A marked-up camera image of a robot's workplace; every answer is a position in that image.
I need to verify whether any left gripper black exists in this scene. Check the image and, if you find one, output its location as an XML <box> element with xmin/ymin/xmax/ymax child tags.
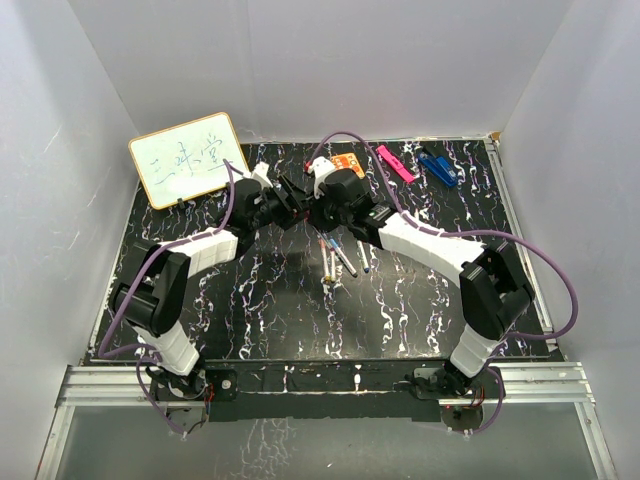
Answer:
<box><xmin>250</xmin><ymin>177</ymin><xmax>310</xmax><ymax>231</ymax></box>

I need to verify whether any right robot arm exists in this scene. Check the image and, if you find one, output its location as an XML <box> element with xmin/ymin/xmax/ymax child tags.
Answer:
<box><xmin>306</xmin><ymin>157</ymin><xmax>535</xmax><ymax>397</ymax></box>

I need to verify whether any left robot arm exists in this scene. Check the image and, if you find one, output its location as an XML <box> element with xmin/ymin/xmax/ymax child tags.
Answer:
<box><xmin>110</xmin><ymin>176</ymin><xmax>312</xmax><ymax>399</ymax></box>

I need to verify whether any orange spiral notebook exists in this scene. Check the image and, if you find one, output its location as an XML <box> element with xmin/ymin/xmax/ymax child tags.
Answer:
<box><xmin>330</xmin><ymin>153</ymin><xmax>366</xmax><ymax>179</ymax></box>

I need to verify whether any light blue cap marker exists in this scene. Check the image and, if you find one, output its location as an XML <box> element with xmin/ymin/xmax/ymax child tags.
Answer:
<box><xmin>329</xmin><ymin>239</ymin><xmax>358</xmax><ymax>278</ymax></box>

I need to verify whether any pink utility knife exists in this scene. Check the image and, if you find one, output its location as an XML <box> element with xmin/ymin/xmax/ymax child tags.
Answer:
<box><xmin>376</xmin><ymin>145</ymin><xmax>415</xmax><ymax>183</ymax></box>

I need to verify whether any pink cap white marker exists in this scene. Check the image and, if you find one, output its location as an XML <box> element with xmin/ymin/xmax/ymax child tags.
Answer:
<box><xmin>319</xmin><ymin>238</ymin><xmax>331</xmax><ymax>283</ymax></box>

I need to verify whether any blue stapler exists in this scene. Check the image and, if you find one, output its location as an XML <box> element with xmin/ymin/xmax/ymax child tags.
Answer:
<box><xmin>417</xmin><ymin>148</ymin><xmax>458</xmax><ymax>188</ymax></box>

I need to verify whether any small whiteboard with writing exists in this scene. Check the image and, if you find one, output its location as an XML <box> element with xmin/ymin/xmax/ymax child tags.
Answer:
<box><xmin>129</xmin><ymin>112</ymin><xmax>249</xmax><ymax>210</ymax></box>

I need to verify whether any black mounting base bar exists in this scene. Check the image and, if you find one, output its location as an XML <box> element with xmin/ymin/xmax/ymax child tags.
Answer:
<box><xmin>149</xmin><ymin>358</ymin><xmax>507</xmax><ymax>424</ymax></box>

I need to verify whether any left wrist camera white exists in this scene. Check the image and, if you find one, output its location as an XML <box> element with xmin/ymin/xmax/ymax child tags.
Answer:
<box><xmin>250</xmin><ymin>162</ymin><xmax>273</xmax><ymax>189</ymax></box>

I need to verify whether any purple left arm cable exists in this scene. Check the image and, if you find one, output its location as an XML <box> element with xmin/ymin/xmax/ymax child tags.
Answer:
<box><xmin>97</xmin><ymin>158</ymin><xmax>246</xmax><ymax>435</ymax></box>

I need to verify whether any aluminium frame rail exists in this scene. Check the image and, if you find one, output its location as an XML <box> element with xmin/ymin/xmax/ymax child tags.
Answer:
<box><xmin>55</xmin><ymin>362</ymin><xmax>595</xmax><ymax>407</ymax></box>

